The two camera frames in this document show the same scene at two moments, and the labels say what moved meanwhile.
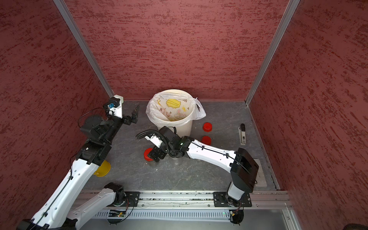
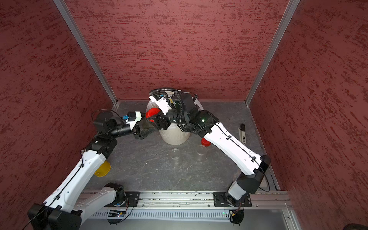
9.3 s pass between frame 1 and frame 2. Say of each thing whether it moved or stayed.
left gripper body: moved
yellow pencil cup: stayed
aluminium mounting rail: stayed
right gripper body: moved
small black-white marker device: stayed
